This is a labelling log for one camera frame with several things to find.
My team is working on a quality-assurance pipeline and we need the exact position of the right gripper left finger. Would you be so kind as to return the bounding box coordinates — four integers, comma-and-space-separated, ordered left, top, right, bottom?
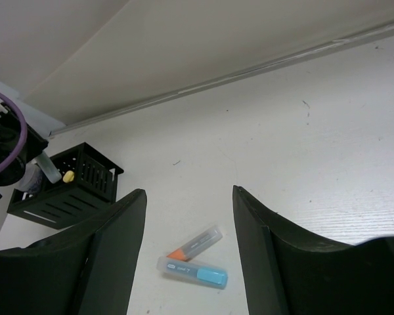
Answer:
0, 189, 147, 314

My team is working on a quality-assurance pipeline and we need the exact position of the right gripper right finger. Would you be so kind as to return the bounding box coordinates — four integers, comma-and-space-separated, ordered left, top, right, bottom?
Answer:
232, 186, 394, 314

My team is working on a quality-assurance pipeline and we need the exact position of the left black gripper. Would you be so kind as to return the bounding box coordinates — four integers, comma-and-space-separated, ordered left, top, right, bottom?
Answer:
0, 111, 49, 199

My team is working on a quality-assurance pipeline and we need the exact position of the clear jar of paperclips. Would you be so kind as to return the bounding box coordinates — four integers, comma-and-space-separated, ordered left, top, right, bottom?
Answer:
16, 163, 43, 195

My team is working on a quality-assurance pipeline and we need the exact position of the blue highlighter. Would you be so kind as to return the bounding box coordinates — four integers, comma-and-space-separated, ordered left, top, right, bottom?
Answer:
156, 257, 229, 289

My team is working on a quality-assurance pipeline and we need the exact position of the yellow highlighter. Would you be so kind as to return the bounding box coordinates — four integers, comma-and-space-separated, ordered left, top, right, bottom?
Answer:
62, 171, 75, 183

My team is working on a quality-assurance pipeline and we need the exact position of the orange highlighter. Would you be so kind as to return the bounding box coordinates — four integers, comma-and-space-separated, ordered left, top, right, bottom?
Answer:
167, 225, 223, 262

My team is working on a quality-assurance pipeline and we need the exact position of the black two-compartment organizer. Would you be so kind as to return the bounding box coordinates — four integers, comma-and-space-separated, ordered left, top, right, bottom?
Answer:
7, 142, 124, 230

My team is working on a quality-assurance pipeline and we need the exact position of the aluminium rail back edge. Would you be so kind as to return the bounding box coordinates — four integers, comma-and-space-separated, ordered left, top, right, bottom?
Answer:
49, 20, 394, 138

